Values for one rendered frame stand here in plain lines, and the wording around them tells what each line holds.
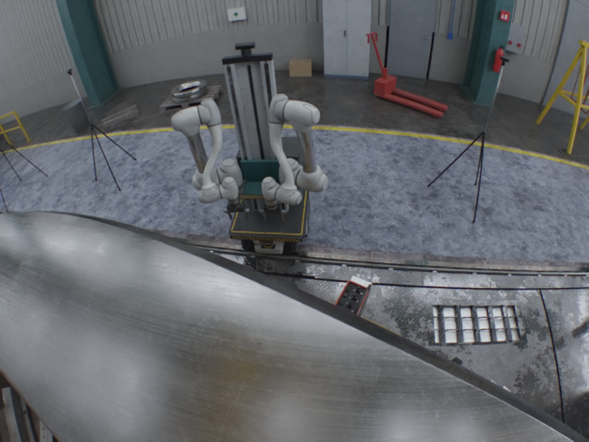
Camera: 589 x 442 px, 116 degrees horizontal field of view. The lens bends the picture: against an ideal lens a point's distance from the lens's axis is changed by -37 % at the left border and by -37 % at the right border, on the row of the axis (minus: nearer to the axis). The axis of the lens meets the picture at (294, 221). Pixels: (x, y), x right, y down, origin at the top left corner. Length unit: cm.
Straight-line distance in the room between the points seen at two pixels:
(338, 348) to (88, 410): 50
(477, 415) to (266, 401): 36
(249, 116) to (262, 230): 102
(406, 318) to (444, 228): 118
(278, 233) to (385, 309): 116
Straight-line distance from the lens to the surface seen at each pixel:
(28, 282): 98
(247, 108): 222
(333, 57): 668
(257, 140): 234
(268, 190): 195
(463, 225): 346
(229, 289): 60
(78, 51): 902
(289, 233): 257
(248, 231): 264
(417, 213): 335
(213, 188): 203
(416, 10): 711
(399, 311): 260
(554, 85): 908
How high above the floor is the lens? 228
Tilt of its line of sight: 47 degrees down
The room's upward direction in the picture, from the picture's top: 5 degrees counter-clockwise
